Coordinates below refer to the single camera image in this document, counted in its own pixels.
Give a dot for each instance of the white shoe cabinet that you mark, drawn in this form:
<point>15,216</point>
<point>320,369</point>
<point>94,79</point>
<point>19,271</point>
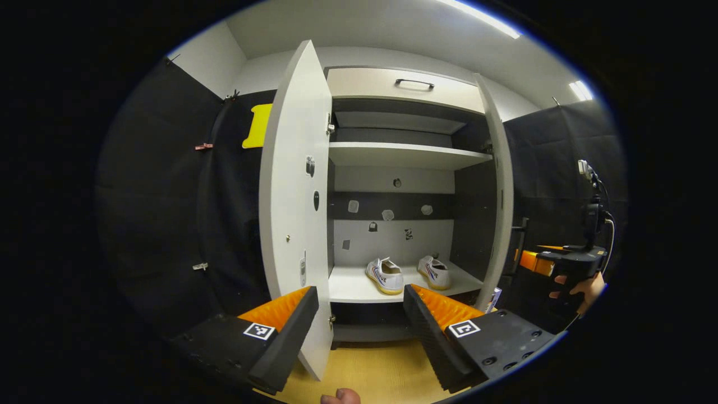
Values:
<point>359,283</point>

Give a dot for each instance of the blue book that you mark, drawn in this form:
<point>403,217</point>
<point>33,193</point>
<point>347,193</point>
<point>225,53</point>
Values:
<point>495,298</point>

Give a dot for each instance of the red backdrop clip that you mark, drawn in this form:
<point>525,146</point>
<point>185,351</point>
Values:
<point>203,147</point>

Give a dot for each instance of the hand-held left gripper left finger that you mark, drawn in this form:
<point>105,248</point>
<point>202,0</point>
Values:
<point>289,348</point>

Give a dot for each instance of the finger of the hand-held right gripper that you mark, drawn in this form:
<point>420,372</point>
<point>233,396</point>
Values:
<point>530,262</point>
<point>552,247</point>

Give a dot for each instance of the white canvas shoe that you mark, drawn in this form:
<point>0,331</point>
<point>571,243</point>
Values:
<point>436,275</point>
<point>387,278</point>

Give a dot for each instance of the small ceiling light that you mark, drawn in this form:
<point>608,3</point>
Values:
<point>580,90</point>

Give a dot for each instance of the black backdrop cloth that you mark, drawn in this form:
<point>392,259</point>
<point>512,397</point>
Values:
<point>157,213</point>
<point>552,179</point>

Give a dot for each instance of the silver backdrop clip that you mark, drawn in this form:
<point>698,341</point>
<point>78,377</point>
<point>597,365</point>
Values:
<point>200,266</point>

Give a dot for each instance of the white shoe cabinet door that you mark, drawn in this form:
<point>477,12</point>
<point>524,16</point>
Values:
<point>291,196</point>
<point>502,196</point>

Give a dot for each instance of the long ceiling light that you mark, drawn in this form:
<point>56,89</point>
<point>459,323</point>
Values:
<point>488,19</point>

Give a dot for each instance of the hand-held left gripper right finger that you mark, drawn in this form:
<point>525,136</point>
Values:
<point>432,342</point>

